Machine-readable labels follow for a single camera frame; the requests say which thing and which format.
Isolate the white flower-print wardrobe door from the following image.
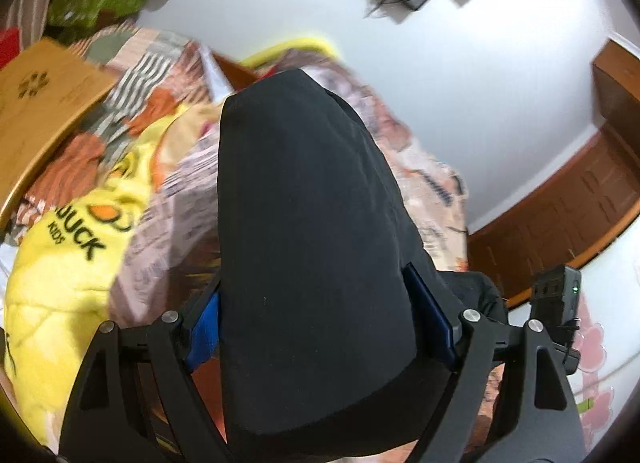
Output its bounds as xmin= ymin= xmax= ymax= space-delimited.
xmin=570 ymin=238 xmax=640 ymax=450

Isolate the wooden lap tray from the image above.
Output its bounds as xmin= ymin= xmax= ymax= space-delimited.
xmin=0 ymin=38 xmax=121 ymax=230

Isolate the yellow duck print blanket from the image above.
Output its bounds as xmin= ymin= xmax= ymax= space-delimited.
xmin=0 ymin=108 xmax=174 ymax=450

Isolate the black screen cable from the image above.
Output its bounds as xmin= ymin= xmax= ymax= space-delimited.
xmin=362 ymin=0 xmax=402 ymax=20

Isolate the newspaper print blanket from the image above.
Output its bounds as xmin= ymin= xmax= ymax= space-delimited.
xmin=10 ymin=26 xmax=501 ymax=449

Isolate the wooden door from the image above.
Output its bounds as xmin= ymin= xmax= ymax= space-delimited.
xmin=591 ymin=37 xmax=640 ymax=137

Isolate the yellow pillow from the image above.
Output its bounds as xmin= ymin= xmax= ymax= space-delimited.
xmin=240 ymin=36 xmax=347 ymax=70

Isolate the black hooded jacket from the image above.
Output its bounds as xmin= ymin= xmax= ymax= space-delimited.
xmin=217 ymin=68 xmax=509 ymax=462

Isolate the wooden bed headboard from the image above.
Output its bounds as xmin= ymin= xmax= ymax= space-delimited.
xmin=212 ymin=50 xmax=262 ymax=95

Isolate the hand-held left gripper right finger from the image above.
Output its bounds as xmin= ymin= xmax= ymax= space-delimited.
xmin=404 ymin=262 xmax=587 ymax=463

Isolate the red box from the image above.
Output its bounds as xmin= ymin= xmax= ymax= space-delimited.
xmin=0 ymin=27 xmax=22 ymax=67

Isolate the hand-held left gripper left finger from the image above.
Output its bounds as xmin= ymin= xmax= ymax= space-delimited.
xmin=59 ymin=273 xmax=232 ymax=463

